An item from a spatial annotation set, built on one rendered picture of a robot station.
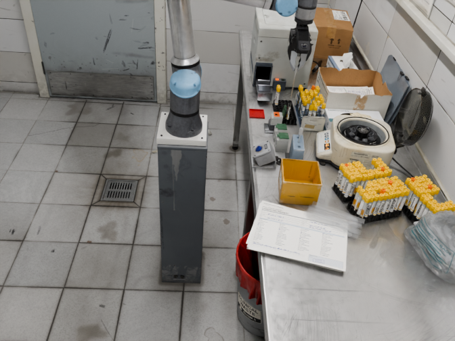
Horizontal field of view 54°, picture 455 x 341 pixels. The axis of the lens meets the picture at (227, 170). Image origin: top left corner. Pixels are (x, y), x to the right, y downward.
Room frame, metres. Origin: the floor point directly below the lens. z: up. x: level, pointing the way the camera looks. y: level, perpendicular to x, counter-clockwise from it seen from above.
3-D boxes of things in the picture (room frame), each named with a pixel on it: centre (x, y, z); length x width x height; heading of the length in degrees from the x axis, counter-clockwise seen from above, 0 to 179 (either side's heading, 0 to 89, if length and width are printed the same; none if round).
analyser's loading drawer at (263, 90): (1.92, -0.13, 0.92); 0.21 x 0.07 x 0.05; 4
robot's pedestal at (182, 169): (1.53, 0.19, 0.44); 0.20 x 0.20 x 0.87; 4
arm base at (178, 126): (1.53, 0.19, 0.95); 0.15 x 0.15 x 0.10
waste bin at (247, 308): (1.30, -0.25, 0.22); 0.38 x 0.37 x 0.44; 4
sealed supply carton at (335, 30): (2.54, -0.50, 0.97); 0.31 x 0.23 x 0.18; 178
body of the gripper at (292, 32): (1.70, -0.24, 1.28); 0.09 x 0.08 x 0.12; 5
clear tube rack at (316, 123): (1.73, -0.34, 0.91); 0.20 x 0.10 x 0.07; 4
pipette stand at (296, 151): (1.39, -0.26, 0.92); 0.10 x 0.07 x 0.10; 179
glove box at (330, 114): (1.66, -0.52, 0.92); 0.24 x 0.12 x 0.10; 94
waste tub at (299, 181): (1.22, -0.25, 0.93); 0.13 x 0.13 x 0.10; 0
